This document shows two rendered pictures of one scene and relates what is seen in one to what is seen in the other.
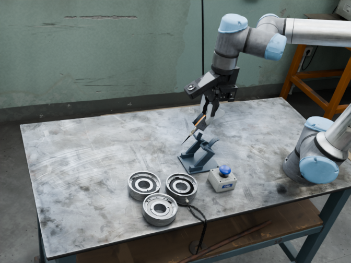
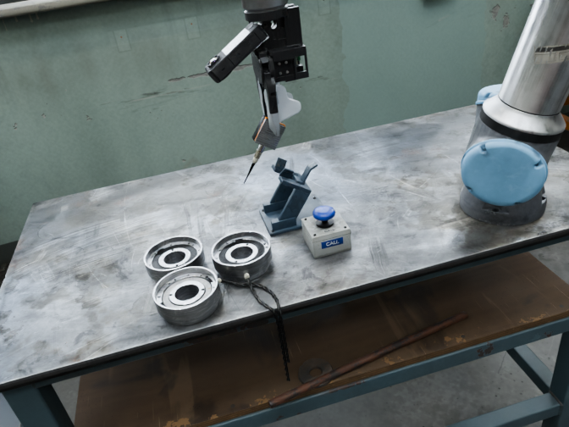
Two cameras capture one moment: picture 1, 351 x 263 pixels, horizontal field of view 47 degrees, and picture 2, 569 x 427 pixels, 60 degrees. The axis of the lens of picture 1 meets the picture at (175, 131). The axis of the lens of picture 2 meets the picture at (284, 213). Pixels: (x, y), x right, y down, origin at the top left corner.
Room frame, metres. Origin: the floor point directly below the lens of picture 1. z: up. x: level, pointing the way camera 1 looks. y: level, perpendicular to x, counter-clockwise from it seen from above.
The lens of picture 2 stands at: (0.31, -0.37, 1.33)
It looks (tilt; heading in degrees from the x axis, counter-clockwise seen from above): 31 degrees down; 20
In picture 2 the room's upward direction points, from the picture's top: 8 degrees counter-clockwise
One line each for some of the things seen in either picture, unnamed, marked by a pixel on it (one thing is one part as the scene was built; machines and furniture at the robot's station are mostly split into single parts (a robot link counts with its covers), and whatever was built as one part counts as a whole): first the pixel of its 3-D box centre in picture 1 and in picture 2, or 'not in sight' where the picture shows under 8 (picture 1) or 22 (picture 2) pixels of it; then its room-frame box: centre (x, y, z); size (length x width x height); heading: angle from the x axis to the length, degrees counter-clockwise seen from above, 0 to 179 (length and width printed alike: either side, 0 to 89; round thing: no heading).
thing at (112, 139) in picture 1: (198, 155); (301, 206); (1.19, -0.10, 0.79); 1.20 x 0.60 x 0.02; 120
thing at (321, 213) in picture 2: (223, 173); (324, 220); (1.04, -0.19, 0.85); 0.04 x 0.04 x 0.05
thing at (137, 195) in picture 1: (143, 186); (175, 261); (0.94, 0.07, 0.82); 0.10 x 0.10 x 0.04
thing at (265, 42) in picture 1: (265, 42); not in sight; (1.13, -0.21, 1.30); 0.11 x 0.11 x 0.08; 81
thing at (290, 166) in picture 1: (306, 161); (504, 181); (1.20, -0.50, 0.85); 0.15 x 0.15 x 0.10
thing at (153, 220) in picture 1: (159, 210); (188, 296); (0.85, 0.00, 0.82); 0.10 x 0.10 x 0.04
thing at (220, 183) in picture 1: (223, 178); (328, 232); (1.04, -0.19, 0.82); 0.08 x 0.07 x 0.05; 120
